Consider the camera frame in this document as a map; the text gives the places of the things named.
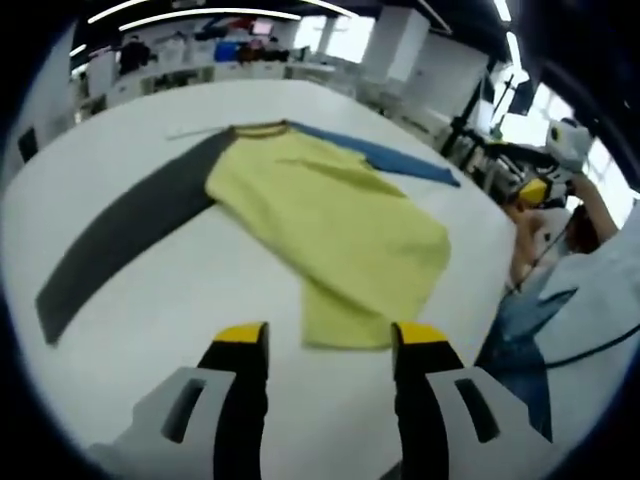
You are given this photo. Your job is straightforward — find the yellow garment grey blue sleeves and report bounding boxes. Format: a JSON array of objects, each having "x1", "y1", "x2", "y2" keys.
[{"x1": 34, "y1": 118, "x2": 462, "y2": 350}]

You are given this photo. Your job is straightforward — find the black tripod stand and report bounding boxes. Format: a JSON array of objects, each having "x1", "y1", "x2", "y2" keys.
[{"x1": 439, "y1": 59, "x2": 551, "y2": 201}]

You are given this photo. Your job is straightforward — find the black box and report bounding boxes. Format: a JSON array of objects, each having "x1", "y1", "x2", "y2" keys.
[{"x1": 17, "y1": 127, "x2": 40, "y2": 164}]

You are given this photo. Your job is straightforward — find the blue crate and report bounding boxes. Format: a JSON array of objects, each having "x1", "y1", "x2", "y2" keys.
[{"x1": 214, "y1": 40, "x2": 242, "y2": 64}]

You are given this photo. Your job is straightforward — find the row of white cabinets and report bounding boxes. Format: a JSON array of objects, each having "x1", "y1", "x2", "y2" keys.
[{"x1": 74, "y1": 58, "x2": 351, "y2": 117}]

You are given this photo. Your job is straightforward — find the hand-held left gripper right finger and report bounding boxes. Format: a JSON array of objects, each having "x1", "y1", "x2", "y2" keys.
[{"x1": 389, "y1": 322, "x2": 557, "y2": 480}]

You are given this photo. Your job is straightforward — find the person in light shirt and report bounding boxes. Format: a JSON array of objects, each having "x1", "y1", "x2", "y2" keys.
[{"x1": 539, "y1": 199, "x2": 640, "y2": 451}]

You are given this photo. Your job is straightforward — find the white square pillar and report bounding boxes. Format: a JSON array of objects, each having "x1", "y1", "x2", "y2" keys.
[
  {"x1": 360, "y1": 7, "x2": 432, "y2": 84},
  {"x1": 29, "y1": 29, "x2": 77, "y2": 151}
]

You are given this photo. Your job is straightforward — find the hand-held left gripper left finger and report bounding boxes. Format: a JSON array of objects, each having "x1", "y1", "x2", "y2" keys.
[{"x1": 89, "y1": 320, "x2": 272, "y2": 480}]

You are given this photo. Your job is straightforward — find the white ceiling light strip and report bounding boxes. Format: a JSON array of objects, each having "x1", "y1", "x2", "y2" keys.
[
  {"x1": 87, "y1": 0, "x2": 169, "y2": 24},
  {"x1": 118, "y1": 7, "x2": 302, "y2": 32}
]

